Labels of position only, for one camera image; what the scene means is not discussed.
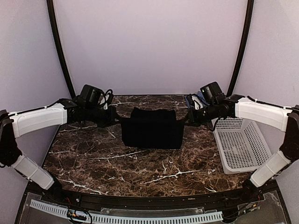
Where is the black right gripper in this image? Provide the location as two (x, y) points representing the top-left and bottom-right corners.
(181, 102), (219, 127)

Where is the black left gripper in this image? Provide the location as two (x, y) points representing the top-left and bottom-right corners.
(85, 105), (122, 127)

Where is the blue checkered shirt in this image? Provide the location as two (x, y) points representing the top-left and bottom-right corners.
(185, 91), (209, 110)

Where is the black garment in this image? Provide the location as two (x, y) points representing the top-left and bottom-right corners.
(121, 107), (184, 149)

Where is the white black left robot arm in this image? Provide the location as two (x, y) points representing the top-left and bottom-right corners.
(0, 84), (120, 203)

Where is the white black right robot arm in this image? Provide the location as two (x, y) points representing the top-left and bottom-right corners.
(185, 82), (299, 203)

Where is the white plastic laundry basket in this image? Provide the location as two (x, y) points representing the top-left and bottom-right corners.
(212, 118), (272, 175)

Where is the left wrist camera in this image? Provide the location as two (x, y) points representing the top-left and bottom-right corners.
(100, 89), (114, 110)

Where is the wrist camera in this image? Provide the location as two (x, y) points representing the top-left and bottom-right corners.
(100, 89), (114, 110)
(186, 94), (206, 110)

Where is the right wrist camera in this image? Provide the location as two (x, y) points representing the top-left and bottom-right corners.
(186, 94), (206, 110)

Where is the black front table rail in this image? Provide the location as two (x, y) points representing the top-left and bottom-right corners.
(42, 189), (264, 211)

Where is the white slotted cable duct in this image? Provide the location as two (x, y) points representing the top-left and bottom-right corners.
(29, 199), (223, 224)

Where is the black right corner post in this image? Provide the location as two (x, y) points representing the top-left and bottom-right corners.
(227, 0), (254, 96)

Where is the black corner post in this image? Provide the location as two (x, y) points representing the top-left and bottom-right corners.
(46, 0), (76, 98)
(227, 0), (254, 96)

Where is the black left corner post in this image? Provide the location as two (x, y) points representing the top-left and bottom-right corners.
(46, 0), (76, 98)

